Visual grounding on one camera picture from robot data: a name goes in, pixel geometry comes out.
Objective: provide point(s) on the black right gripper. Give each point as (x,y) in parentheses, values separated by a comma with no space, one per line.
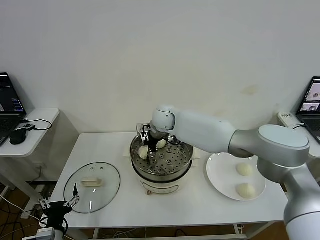
(151,142)

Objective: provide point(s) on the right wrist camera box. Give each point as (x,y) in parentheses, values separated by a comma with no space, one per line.
(143,136)

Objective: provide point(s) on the white labelled power strip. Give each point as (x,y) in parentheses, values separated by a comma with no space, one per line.
(286,117)

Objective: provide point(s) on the white table frame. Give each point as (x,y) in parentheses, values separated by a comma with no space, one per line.
(212,237)

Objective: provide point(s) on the white round plate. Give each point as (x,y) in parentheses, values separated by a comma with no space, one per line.
(225,180)

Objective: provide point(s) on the black computer mouse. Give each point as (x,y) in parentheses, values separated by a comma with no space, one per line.
(18,137)

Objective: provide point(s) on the stainless steel steamer basket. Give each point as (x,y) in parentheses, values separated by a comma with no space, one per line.
(175,160)

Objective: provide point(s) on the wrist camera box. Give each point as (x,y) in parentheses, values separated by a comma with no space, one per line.
(45,233)
(143,136)

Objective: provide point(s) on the white electric cooker base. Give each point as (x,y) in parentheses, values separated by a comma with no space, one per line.
(162,186)

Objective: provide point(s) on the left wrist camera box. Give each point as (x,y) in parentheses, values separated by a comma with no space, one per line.
(45,233)

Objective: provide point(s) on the white steamed baozi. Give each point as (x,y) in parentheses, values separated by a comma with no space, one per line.
(246,191)
(245,169)
(143,153)
(161,144)

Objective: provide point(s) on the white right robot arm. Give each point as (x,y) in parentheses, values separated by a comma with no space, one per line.
(212,135)

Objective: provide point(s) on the black laptop with dark screen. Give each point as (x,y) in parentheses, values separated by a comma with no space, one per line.
(10,100)

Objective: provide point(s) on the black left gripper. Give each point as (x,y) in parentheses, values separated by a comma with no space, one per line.
(56,210)

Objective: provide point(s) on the white side table with mouse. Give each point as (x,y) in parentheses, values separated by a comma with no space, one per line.
(62,140)

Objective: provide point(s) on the black laptop with pink screen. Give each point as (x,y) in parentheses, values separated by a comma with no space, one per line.
(311,100)

